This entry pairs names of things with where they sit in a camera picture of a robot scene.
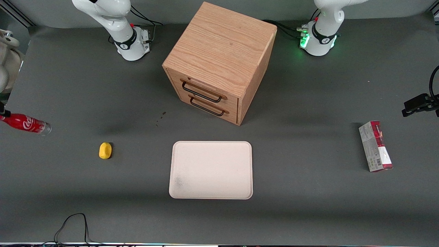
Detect red coke bottle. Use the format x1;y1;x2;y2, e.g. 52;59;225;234
0;113;52;136

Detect white rectangular plastic tray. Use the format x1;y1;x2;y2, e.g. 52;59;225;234
169;141;253;200

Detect beige machine casing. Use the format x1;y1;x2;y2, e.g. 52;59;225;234
0;29;24;94

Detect red and grey carton box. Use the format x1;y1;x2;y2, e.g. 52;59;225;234
358;120;393;173

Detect yellow lemon toy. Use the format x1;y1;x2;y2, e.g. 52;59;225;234
99;142;112;160

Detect upper wooden drawer front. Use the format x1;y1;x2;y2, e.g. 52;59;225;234
167;70;239;111

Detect wooden drawer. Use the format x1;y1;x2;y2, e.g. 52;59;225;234
167;70;239;111
171;86;239;125

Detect lower wooden drawer front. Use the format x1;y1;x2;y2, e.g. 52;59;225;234
171;86;239;125

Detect wooden two-drawer cabinet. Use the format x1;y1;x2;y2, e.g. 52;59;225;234
162;2;277;126

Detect thin black curved cable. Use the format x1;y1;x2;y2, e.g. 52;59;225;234
429;65;439;100

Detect thin black looped cable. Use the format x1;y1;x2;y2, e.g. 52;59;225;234
53;213;103;246

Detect black left base cables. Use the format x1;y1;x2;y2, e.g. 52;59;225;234
262;20;307;39

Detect black base cables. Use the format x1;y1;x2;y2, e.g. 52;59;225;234
262;20;307;39
130;4;164;45

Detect black right base cables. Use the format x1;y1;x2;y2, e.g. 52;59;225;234
130;4;164;45

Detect upper black drawer handle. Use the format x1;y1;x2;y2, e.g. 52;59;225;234
180;79;227;103

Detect black drawer handle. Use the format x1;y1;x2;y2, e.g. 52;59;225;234
189;95;229;116
180;79;227;103

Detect lower black drawer handle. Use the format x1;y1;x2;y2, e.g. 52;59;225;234
189;95;229;116

